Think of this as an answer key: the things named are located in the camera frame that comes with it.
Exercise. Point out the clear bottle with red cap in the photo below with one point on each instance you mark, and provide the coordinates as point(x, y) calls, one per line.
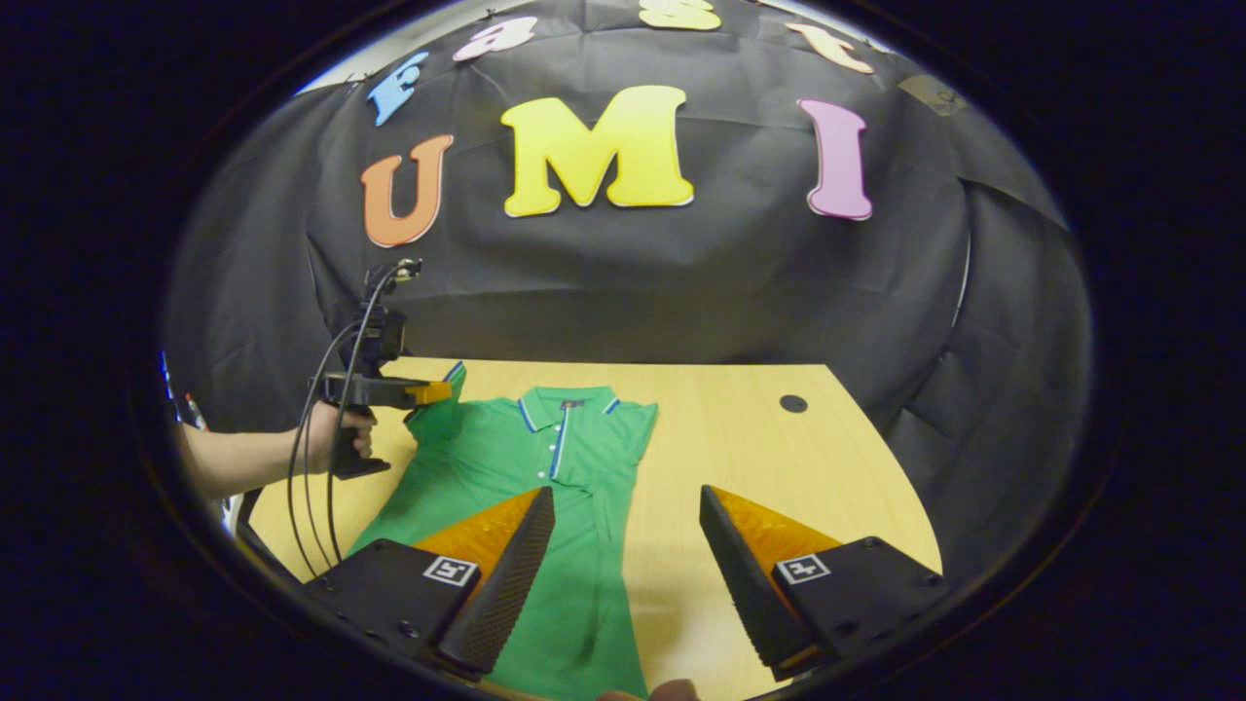
point(193, 409)

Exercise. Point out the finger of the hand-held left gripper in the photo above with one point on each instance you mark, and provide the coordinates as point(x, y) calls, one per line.
point(389, 391)

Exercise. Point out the green T-shirt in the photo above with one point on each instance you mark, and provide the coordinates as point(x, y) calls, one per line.
point(604, 438)

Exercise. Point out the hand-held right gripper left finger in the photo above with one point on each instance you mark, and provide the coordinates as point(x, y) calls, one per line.
point(506, 594)

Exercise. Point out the black backdrop cloth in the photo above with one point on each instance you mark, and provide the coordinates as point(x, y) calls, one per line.
point(681, 282)

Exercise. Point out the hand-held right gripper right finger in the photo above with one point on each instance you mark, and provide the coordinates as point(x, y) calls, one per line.
point(745, 594)

